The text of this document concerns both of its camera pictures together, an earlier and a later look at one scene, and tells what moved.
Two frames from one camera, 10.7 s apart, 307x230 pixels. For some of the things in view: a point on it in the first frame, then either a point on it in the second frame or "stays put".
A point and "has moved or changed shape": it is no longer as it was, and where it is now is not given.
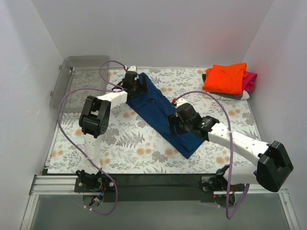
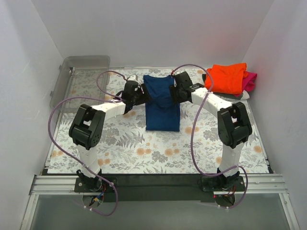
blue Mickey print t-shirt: x=158 y=109 has moved or changed shape
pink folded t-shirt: x=248 y=82 stays put
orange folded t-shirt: x=227 y=78 stays put
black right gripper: x=173 y=123 → x=174 y=92
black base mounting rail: x=156 y=188 stays put
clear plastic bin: x=77 y=77 stays put
